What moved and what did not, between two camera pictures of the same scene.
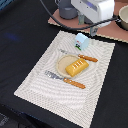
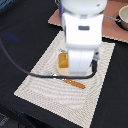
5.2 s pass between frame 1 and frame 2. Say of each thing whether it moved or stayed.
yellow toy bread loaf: moved
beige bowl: stayed
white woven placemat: stayed
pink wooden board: stayed
